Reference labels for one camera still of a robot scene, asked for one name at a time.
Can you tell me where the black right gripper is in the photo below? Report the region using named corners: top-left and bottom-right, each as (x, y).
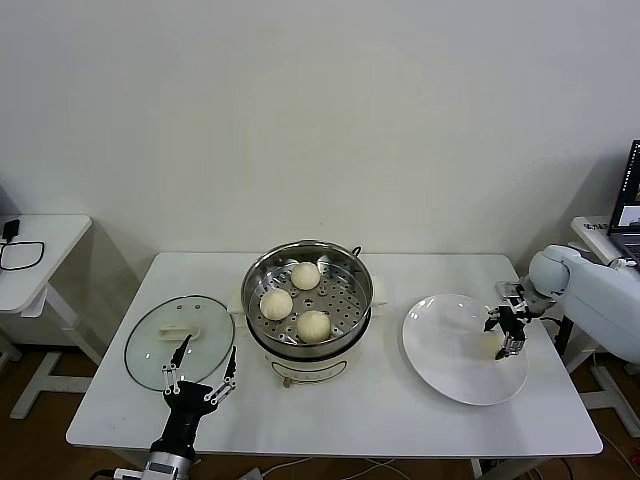
top-left (482, 306), bottom-right (527, 363)

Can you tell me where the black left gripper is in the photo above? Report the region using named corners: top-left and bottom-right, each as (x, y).
top-left (158, 332), bottom-right (239, 447)

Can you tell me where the round glass pot lid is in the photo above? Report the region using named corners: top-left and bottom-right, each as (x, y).
top-left (124, 294), bottom-right (237, 392)

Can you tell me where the stainless steel steamer basket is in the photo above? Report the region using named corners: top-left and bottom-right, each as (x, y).
top-left (241, 240), bottom-right (374, 359)

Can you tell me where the black power brick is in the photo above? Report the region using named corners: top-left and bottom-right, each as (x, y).
top-left (542, 314), bottom-right (575, 352)

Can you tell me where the white round plate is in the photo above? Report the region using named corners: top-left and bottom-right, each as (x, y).
top-left (402, 293), bottom-right (530, 406)

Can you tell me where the white electric cooker base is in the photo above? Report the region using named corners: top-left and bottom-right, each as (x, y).
top-left (228, 273), bottom-right (390, 389)

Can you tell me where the white side desk with laptop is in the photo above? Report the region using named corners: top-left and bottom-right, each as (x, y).
top-left (569, 216), bottom-right (640, 431)

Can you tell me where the dark open laptop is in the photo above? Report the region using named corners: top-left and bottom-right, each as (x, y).
top-left (607, 139), bottom-right (640, 264)

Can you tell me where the white side desk with adapter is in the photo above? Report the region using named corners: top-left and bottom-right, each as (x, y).
top-left (0, 214), bottom-right (104, 420)

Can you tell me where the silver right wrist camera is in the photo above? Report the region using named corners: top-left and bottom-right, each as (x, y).
top-left (493, 280), bottom-right (531, 314)

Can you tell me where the black looped cable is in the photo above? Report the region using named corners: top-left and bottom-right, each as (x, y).
top-left (0, 239), bottom-right (47, 272)

